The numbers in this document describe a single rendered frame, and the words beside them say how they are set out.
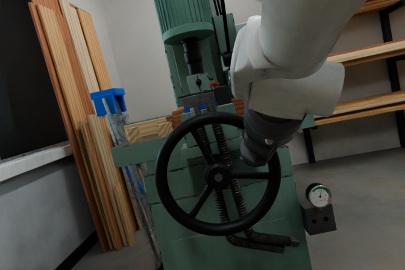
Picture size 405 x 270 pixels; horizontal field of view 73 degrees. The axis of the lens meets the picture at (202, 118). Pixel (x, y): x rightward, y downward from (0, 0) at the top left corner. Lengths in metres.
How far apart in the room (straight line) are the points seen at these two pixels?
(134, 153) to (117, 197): 1.43
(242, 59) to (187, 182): 0.60
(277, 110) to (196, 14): 0.62
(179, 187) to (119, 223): 1.54
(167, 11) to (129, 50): 2.65
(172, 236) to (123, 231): 1.47
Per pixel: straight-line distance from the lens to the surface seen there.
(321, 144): 3.48
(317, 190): 0.84
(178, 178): 0.83
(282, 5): 0.19
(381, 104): 3.11
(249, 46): 0.27
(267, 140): 0.42
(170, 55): 1.16
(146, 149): 0.83
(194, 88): 0.91
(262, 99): 0.34
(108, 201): 2.28
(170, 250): 0.92
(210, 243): 0.90
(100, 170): 2.25
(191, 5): 0.93
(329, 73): 0.34
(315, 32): 0.21
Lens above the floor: 0.99
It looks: 4 degrees down
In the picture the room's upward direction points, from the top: 12 degrees counter-clockwise
